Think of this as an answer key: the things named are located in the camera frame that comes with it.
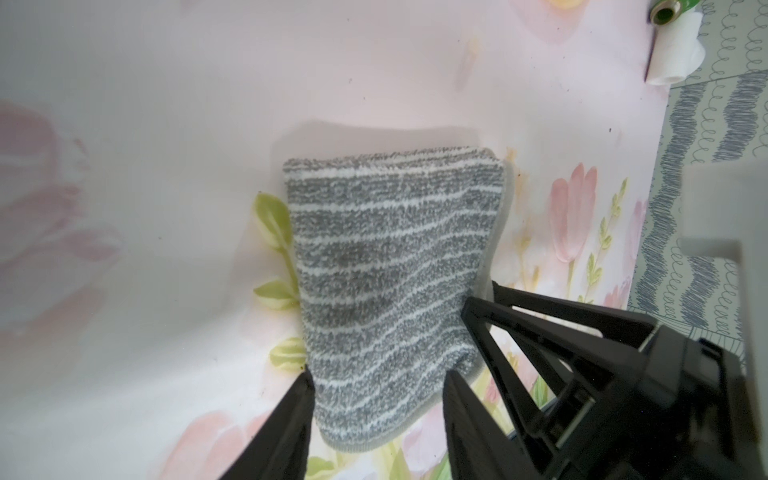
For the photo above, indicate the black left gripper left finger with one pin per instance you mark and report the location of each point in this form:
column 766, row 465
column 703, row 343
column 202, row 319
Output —
column 280, row 448

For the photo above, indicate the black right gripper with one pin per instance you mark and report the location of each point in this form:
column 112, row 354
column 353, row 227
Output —
column 594, row 394

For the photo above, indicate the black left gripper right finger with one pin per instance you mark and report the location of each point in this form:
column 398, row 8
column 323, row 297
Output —
column 477, row 446

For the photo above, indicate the grey striped square dishcloth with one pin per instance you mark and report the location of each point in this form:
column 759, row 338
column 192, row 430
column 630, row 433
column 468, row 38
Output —
column 388, row 247

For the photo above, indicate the white plastic pipe elbow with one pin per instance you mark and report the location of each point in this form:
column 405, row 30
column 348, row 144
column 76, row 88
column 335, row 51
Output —
column 677, row 51

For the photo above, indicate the green tap with brass thread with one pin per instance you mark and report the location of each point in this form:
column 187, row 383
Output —
column 664, row 12

